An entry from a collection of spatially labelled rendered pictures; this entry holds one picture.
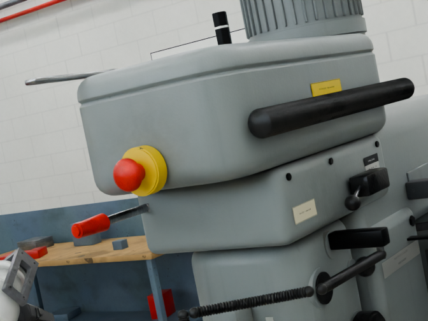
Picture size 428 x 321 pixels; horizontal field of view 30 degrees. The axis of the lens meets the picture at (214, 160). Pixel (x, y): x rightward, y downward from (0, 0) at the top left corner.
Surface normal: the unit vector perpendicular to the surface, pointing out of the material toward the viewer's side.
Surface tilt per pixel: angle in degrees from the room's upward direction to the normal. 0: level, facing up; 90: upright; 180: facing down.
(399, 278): 90
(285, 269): 90
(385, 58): 90
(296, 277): 90
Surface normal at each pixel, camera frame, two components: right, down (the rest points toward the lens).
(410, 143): 0.80, -0.12
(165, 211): -0.56, 0.16
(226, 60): 0.41, -0.18
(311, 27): -0.07, 0.07
